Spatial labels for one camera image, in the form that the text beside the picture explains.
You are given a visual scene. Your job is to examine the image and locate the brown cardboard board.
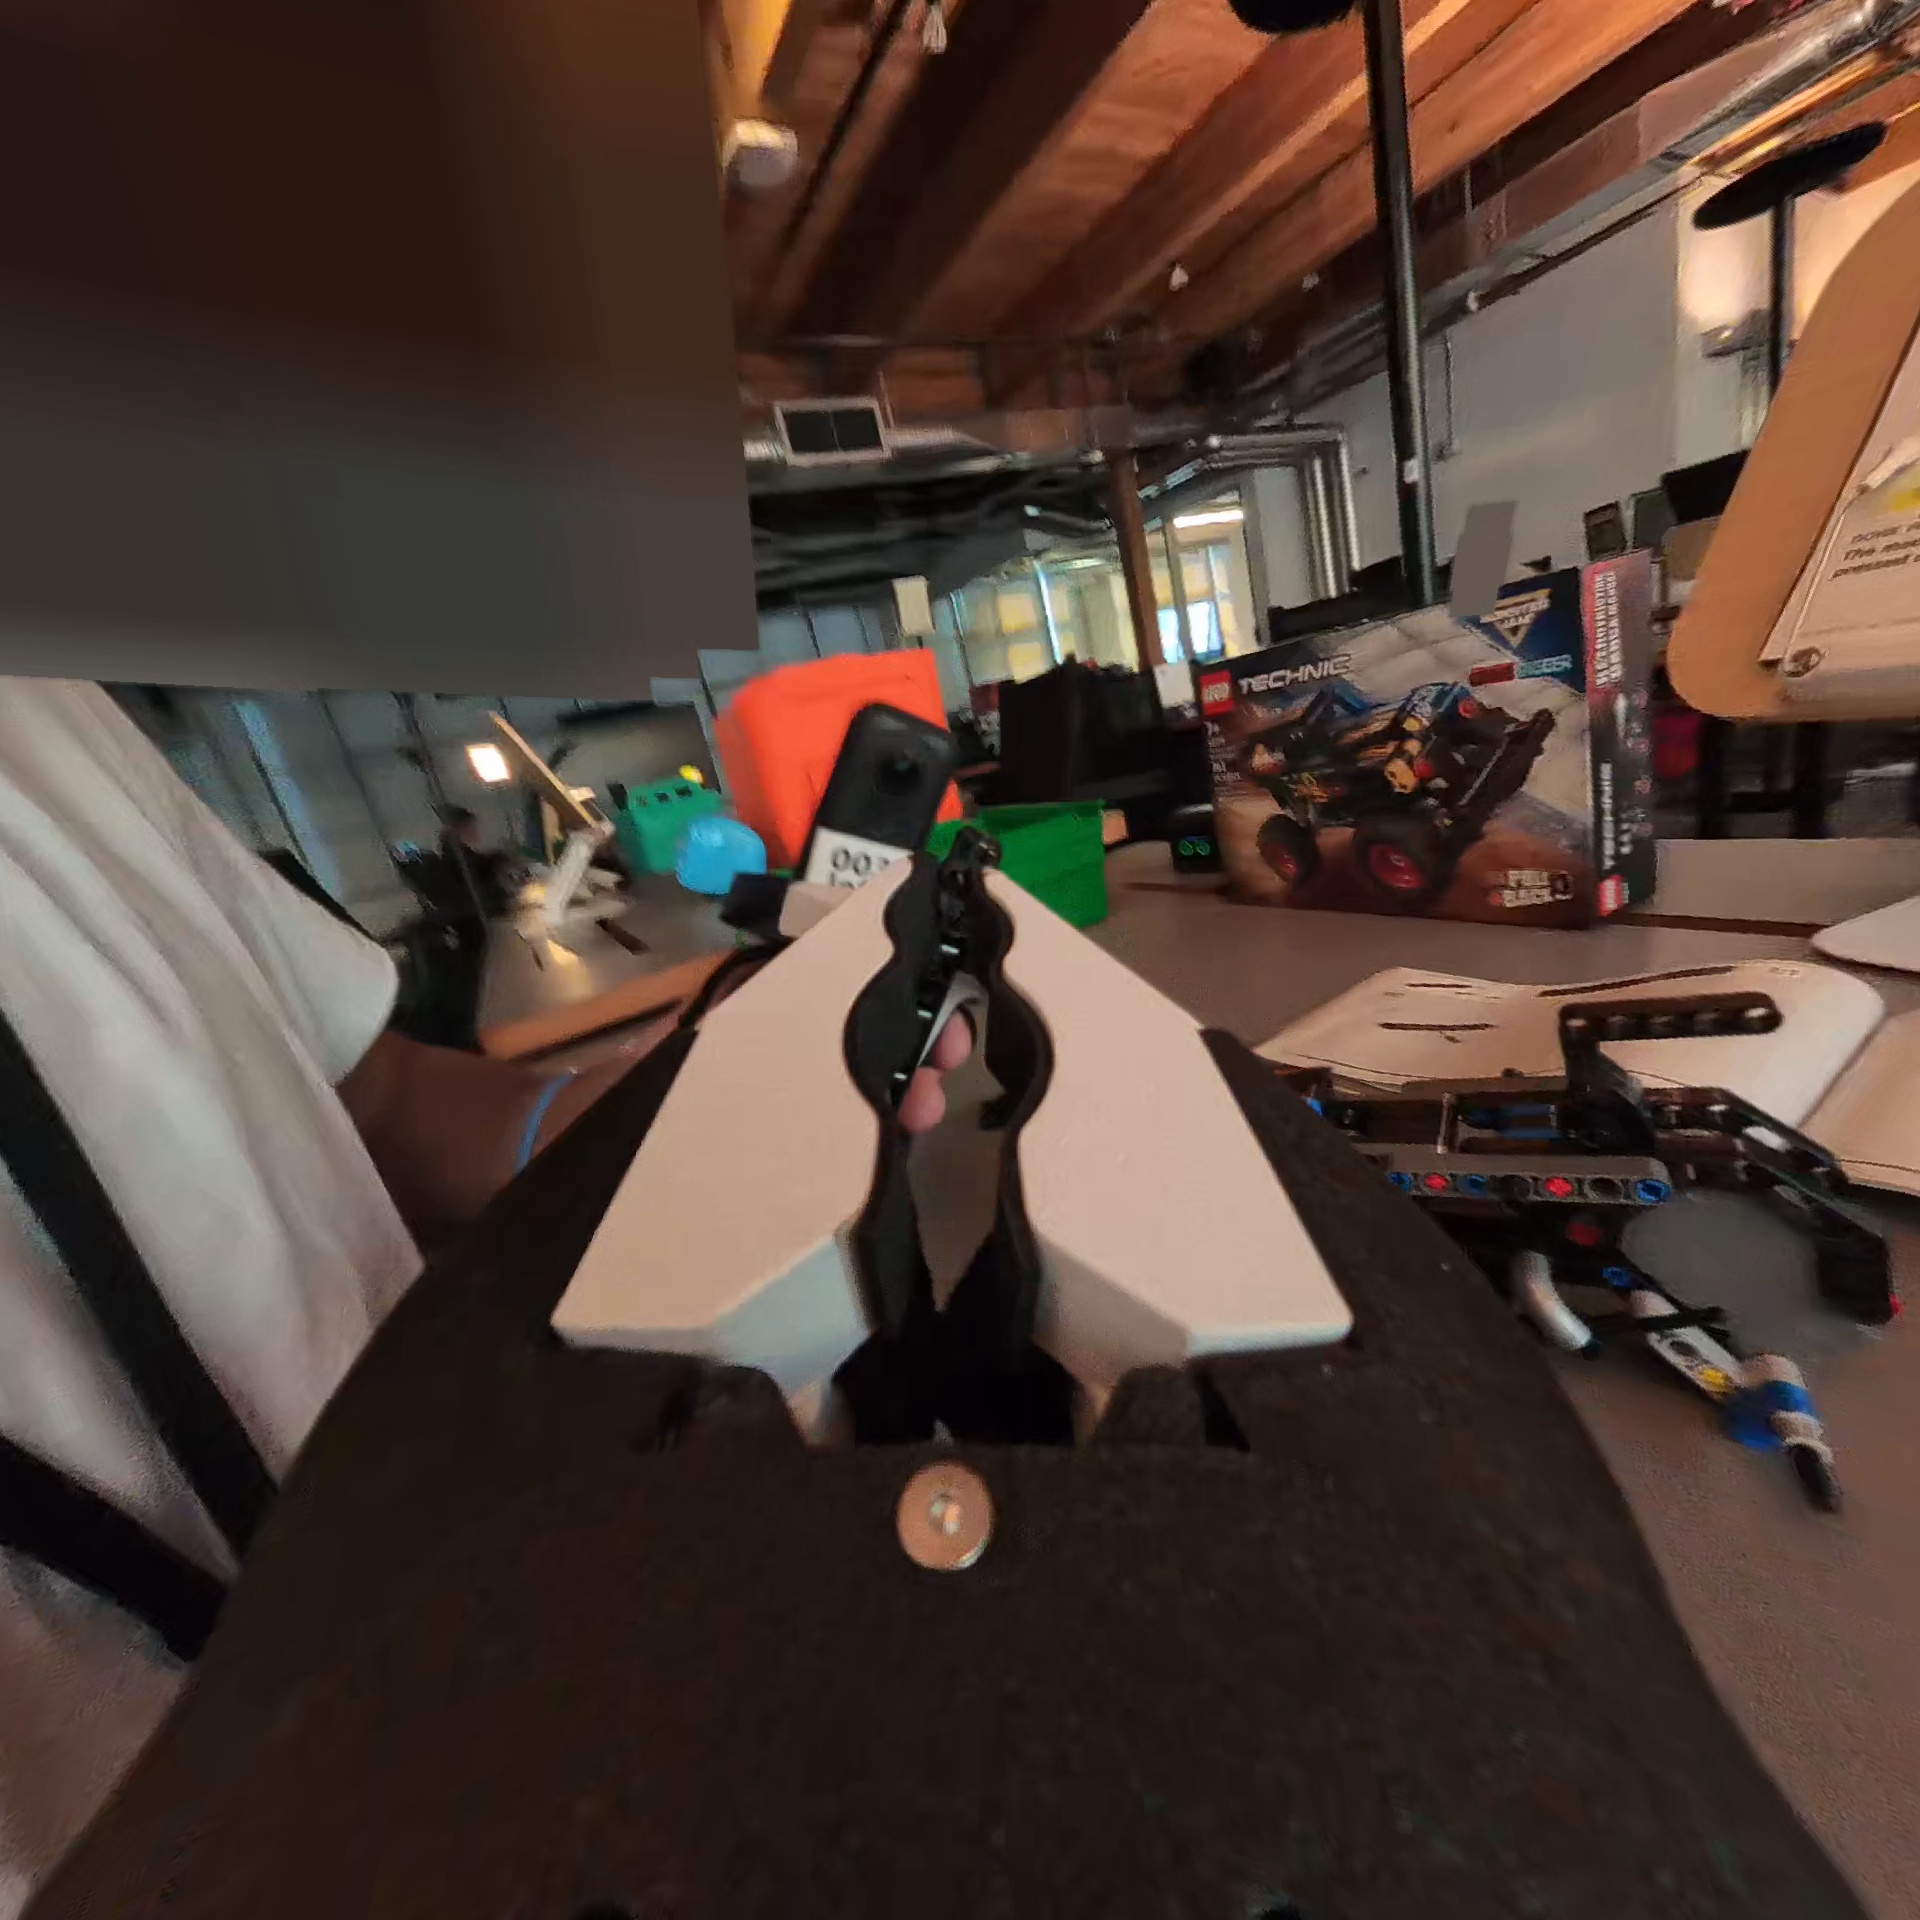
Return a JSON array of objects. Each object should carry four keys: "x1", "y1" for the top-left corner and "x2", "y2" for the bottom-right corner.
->
[{"x1": 1665, "y1": 196, "x2": 1920, "y2": 725}]

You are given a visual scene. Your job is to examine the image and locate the person's left hand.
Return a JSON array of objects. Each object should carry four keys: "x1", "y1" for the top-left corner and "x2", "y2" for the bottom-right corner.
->
[{"x1": 897, "y1": 1040, "x2": 978, "y2": 1128}]

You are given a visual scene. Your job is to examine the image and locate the white flat object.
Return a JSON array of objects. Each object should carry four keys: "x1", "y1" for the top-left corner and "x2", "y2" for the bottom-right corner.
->
[{"x1": 1814, "y1": 897, "x2": 1920, "y2": 970}]

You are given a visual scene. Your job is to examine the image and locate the green toy block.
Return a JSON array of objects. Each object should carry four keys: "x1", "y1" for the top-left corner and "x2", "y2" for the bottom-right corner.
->
[{"x1": 611, "y1": 767, "x2": 721, "y2": 879}]

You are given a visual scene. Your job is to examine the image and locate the partly built lego truck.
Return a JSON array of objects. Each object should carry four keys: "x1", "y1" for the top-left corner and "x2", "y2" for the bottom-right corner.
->
[{"x1": 1278, "y1": 991, "x2": 1897, "y2": 1512}]

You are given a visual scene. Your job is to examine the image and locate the blue round object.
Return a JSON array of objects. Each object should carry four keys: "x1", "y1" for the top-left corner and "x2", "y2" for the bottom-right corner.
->
[{"x1": 674, "y1": 819, "x2": 770, "y2": 897}]

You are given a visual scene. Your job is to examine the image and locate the black ceiling pole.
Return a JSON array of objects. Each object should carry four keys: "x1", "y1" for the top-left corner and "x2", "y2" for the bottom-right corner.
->
[{"x1": 1356, "y1": 0, "x2": 1445, "y2": 604}]

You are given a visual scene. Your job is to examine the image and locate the lego set box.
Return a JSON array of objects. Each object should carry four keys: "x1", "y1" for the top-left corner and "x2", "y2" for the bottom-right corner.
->
[{"x1": 1199, "y1": 558, "x2": 1654, "y2": 930}]

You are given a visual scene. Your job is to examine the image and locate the lego instruction booklet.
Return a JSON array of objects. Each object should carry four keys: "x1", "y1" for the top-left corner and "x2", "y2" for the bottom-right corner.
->
[{"x1": 1262, "y1": 957, "x2": 1920, "y2": 1198}]

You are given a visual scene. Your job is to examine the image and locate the green plastic bin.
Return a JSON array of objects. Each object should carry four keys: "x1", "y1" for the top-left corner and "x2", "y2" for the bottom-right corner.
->
[{"x1": 924, "y1": 794, "x2": 1113, "y2": 930}]

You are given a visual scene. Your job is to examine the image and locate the black shoulder strap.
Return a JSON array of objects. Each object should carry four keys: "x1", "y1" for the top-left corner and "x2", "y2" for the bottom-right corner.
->
[{"x1": 0, "y1": 1021, "x2": 276, "y2": 1657}]

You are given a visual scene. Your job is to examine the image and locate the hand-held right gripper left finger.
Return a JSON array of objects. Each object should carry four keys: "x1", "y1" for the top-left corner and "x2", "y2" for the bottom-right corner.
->
[{"x1": 555, "y1": 872, "x2": 948, "y2": 1446}]

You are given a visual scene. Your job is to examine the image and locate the black round stand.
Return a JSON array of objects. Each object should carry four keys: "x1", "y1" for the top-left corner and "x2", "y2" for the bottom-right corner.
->
[{"x1": 1694, "y1": 122, "x2": 1884, "y2": 397}]

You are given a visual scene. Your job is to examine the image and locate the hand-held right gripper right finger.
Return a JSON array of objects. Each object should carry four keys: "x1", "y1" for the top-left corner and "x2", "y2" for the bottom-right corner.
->
[{"x1": 948, "y1": 859, "x2": 1356, "y2": 1432}]

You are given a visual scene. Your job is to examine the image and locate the orange box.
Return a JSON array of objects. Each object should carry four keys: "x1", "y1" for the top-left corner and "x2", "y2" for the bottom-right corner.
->
[{"x1": 713, "y1": 653, "x2": 948, "y2": 872}]

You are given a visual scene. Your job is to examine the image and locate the white paper sheet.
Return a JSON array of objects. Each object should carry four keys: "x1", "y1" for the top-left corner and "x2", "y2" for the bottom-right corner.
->
[{"x1": 1757, "y1": 375, "x2": 1920, "y2": 698}]

